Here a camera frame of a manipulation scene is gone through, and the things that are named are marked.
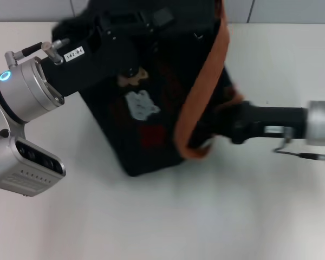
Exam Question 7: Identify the left arm connector cable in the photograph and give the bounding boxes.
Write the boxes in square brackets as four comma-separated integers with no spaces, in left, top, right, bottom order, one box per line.
[4,37,72,69]

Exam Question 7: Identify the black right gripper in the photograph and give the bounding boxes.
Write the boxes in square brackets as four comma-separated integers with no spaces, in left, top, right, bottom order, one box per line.
[203,101,309,145]

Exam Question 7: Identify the right arm connector cable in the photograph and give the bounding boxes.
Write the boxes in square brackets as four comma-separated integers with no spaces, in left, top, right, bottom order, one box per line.
[272,127,325,163]

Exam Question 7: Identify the arm connector cable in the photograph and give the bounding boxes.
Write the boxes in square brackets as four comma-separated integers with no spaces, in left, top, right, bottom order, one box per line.
[4,37,72,69]
[272,127,325,163]

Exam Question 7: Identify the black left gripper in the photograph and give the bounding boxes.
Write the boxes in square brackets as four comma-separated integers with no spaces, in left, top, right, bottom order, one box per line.
[40,7,177,98]

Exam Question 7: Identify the black bag with orange handles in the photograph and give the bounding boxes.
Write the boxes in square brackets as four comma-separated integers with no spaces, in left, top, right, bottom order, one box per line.
[51,0,246,178]

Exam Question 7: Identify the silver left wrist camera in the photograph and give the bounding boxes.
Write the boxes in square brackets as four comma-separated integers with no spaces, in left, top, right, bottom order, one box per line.
[0,129,67,197]

